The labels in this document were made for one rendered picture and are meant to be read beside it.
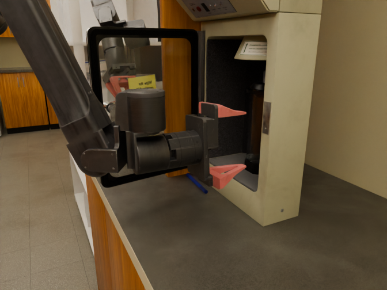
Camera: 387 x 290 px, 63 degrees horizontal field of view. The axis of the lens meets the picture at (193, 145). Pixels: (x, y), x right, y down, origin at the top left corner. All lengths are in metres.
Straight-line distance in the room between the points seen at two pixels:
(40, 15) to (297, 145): 0.56
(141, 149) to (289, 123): 0.38
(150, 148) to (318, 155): 0.83
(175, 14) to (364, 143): 0.68
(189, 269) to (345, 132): 0.70
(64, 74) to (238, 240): 0.49
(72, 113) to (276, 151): 0.44
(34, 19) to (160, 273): 0.47
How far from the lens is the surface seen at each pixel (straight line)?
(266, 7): 0.66
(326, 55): 1.16
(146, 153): 0.47
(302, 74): 0.73
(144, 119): 0.46
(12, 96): 5.59
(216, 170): 0.58
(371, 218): 0.92
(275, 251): 0.72
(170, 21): 0.96
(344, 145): 1.13
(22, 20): 0.52
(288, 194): 0.80
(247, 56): 0.78
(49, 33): 0.50
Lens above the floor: 1.35
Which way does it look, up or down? 18 degrees down
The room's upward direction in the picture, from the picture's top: straight up
